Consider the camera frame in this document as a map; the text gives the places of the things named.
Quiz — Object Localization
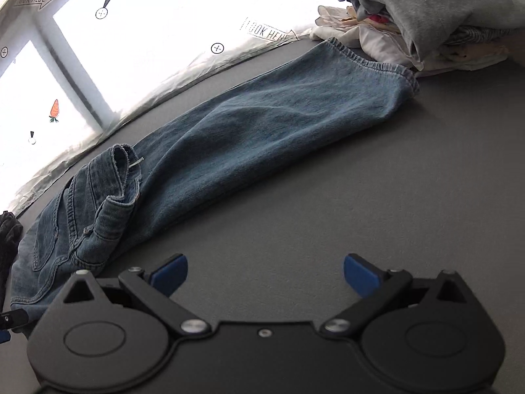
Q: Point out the blue denim jeans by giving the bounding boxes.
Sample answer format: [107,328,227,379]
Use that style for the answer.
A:
[9,37,421,309]

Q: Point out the black cloth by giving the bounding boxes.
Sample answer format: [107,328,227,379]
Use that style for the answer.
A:
[0,211,24,309]

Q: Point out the white printed window sheet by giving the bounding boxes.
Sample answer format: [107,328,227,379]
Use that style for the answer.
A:
[0,0,349,215]

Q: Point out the colourful printed garment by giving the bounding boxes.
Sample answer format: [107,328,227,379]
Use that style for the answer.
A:
[348,6,396,30]

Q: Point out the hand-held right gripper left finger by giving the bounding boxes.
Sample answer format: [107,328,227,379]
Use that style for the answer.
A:
[61,253,212,336]

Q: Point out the grey striped garment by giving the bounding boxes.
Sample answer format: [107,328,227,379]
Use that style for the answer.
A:
[443,25,525,47]

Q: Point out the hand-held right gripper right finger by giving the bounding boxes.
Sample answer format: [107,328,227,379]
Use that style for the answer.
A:
[319,253,473,336]

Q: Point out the cream garment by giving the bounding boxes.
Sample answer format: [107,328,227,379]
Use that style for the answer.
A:
[414,42,512,73]

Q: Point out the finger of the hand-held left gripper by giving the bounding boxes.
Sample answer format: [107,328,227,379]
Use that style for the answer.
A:
[0,309,30,344]

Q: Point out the pile of folded clothes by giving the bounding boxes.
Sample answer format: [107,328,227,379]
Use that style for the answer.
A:
[333,0,525,71]

